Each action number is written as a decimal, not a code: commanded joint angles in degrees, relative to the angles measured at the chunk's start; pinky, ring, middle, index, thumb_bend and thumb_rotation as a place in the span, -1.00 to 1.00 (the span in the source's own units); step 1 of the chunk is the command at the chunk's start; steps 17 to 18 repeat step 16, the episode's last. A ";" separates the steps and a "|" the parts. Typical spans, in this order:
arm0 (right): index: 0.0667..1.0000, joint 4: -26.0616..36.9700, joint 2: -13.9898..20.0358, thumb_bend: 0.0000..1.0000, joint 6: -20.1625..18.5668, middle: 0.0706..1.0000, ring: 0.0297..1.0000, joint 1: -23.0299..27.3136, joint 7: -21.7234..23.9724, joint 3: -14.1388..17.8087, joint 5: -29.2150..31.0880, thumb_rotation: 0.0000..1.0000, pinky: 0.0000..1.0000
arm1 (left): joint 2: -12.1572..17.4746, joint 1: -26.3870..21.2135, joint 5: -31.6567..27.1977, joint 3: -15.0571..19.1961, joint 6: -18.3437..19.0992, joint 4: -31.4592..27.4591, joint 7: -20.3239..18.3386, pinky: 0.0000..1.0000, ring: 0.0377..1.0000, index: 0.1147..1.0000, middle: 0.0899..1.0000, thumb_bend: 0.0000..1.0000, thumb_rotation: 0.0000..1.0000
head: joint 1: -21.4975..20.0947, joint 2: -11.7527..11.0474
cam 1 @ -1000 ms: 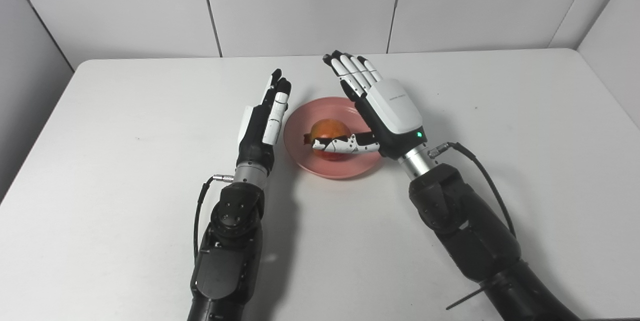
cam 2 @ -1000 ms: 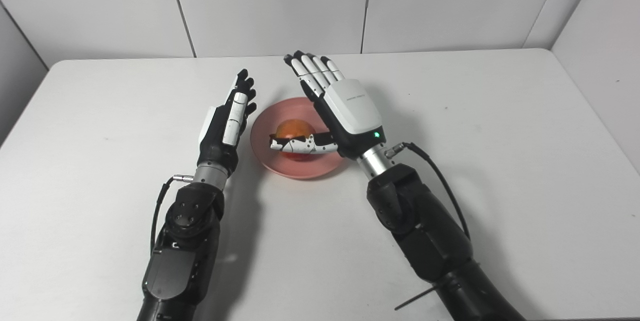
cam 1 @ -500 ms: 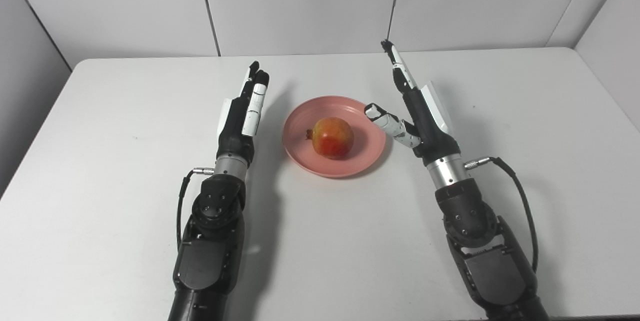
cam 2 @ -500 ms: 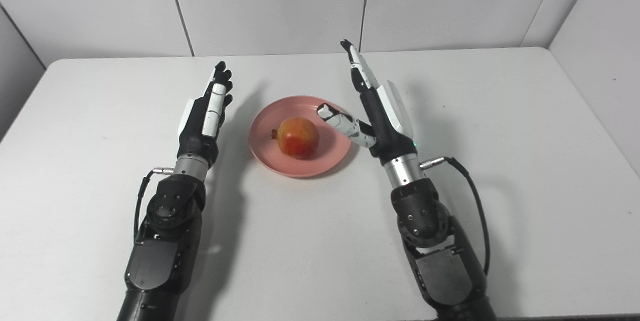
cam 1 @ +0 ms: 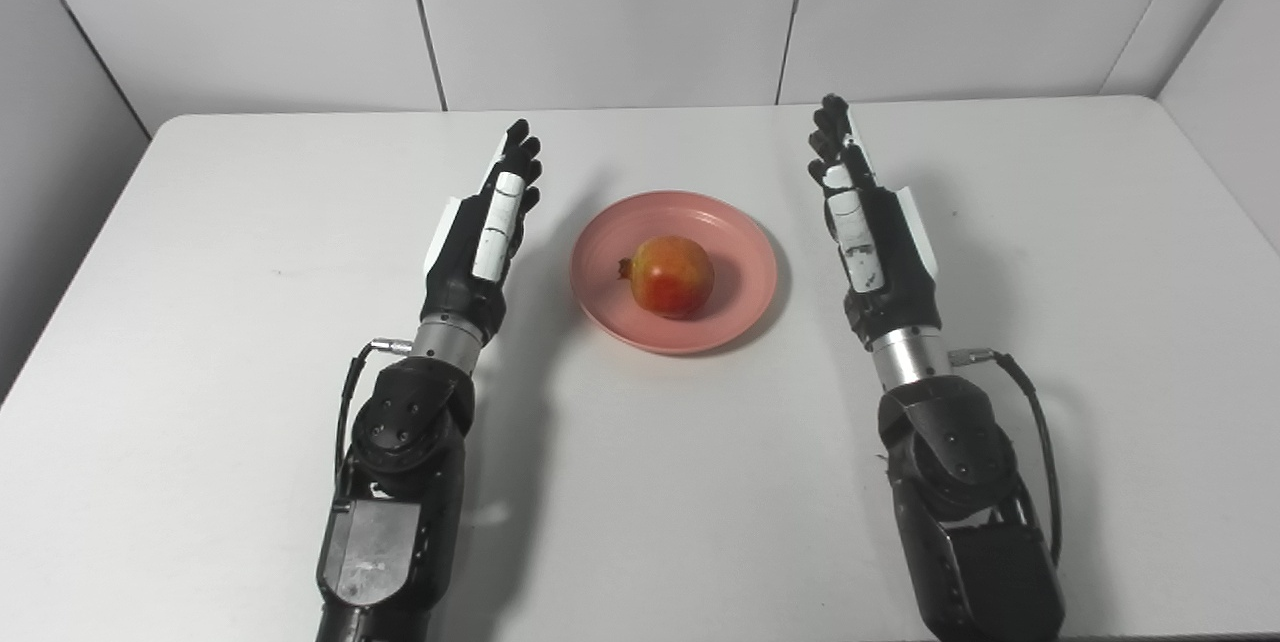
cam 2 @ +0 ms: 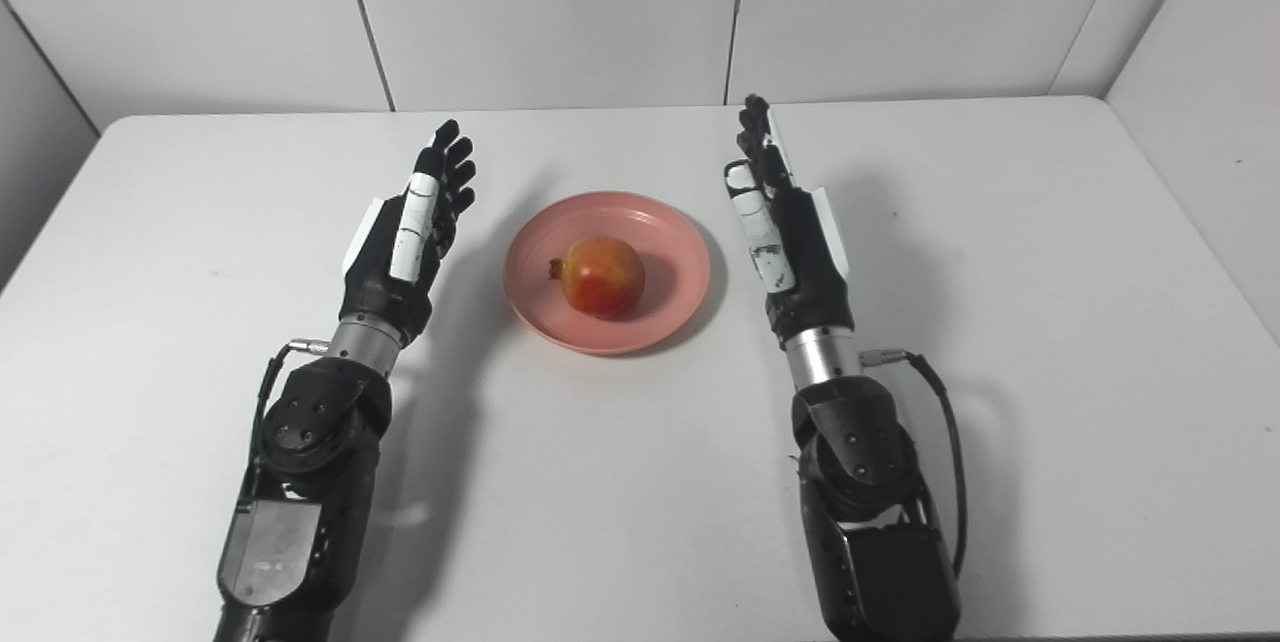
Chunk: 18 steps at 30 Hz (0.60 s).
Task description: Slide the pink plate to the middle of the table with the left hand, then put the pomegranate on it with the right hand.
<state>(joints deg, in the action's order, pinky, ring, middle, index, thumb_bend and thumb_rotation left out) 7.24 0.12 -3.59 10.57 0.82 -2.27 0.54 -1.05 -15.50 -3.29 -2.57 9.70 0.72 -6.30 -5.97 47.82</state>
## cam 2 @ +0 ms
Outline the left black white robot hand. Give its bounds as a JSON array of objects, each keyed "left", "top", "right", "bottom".
[{"left": 339, "top": 119, "right": 478, "bottom": 349}]

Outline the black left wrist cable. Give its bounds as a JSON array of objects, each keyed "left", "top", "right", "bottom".
[{"left": 249, "top": 339, "right": 330, "bottom": 488}]

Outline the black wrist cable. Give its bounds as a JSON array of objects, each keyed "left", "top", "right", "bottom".
[
  {"left": 249, "top": 339, "right": 330, "bottom": 488},
  {"left": 860, "top": 348, "right": 970, "bottom": 580}
]

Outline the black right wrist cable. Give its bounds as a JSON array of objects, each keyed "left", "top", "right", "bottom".
[{"left": 860, "top": 348, "right": 970, "bottom": 580}]

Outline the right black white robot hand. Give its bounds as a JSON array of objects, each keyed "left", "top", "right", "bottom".
[{"left": 724, "top": 94, "right": 857, "bottom": 349}]

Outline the red pomegranate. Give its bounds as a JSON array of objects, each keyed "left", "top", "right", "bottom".
[{"left": 548, "top": 236, "right": 648, "bottom": 322}]

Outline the pink round plate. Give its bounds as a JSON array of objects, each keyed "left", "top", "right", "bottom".
[{"left": 502, "top": 190, "right": 713, "bottom": 357}]

